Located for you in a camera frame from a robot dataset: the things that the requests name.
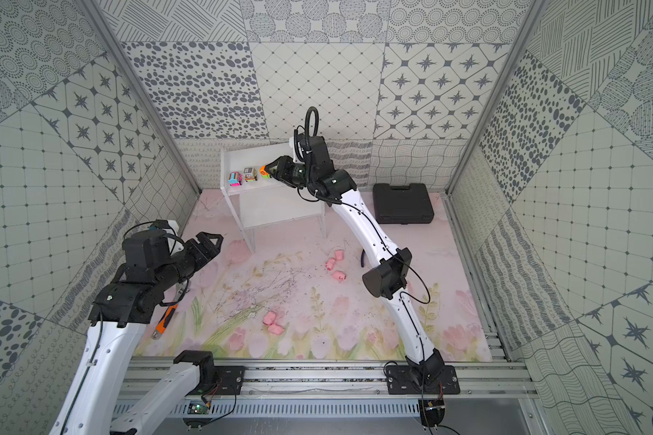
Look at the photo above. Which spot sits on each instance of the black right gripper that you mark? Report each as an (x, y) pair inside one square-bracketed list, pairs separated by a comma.
[(283, 170)]

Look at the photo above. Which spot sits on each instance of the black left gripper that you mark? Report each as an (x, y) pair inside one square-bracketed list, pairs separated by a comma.
[(194, 248)]

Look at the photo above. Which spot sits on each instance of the green orange toy mixer truck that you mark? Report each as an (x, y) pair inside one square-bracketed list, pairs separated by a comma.
[(264, 173)]

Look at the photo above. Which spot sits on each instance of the pink teal toy truck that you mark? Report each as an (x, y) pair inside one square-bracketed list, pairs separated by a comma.
[(235, 179)]

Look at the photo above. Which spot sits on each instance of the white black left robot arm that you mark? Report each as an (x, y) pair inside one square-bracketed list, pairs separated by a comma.
[(156, 260)]

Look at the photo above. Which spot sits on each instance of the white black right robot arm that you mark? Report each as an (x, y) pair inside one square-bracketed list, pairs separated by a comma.
[(312, 170)]

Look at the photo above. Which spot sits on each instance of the white two-tier shelf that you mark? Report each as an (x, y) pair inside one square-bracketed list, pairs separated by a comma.
[(264, 202)]

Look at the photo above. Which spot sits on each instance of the black plastic tool case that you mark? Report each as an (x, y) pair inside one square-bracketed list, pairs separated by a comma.
[(403, 205)]

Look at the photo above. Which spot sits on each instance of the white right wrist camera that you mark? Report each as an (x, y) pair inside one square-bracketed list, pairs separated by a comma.
[(294, 145)]

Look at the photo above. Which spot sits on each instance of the orange handled adjustable wrench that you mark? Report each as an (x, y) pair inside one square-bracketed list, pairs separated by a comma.
[(164, 322)]

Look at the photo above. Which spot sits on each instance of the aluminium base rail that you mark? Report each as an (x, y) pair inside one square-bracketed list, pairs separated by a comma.
[(286, 388)]

